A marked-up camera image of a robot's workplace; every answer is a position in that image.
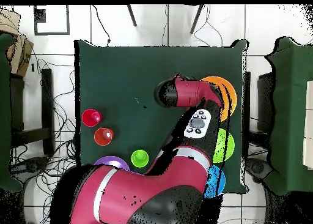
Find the grey base with knob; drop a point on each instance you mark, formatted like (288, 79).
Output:
(31, 166)

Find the stepped green cup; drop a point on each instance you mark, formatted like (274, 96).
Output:
(139, 159)

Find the cardboard box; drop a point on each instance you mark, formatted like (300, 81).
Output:
(20, 55)

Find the purple bowl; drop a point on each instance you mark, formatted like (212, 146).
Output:
(112, 161)

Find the black stand frame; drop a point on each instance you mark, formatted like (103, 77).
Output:
(47, 99)
(246, 91)

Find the red cup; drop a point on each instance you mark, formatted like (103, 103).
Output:
(88, 117)

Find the black tripod leg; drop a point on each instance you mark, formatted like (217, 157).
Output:
(197, 18)
(131, 16)

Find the green bowl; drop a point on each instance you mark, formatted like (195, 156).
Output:
(231, 145)

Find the black square floor frame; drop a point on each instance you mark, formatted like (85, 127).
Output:
(40, 16)

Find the orange bowl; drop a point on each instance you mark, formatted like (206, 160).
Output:
(232, 96)

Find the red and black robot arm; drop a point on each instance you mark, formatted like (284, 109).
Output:
(146, 189)

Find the green cloth covered side table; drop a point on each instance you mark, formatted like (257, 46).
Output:
(5, 111)
(288, 111)

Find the large blue bowl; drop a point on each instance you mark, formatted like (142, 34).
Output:
(219, 177)

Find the dark green table cloth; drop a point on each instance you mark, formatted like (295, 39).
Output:
(122, 74)

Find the orange cup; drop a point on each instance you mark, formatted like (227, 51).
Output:
(101, 137)

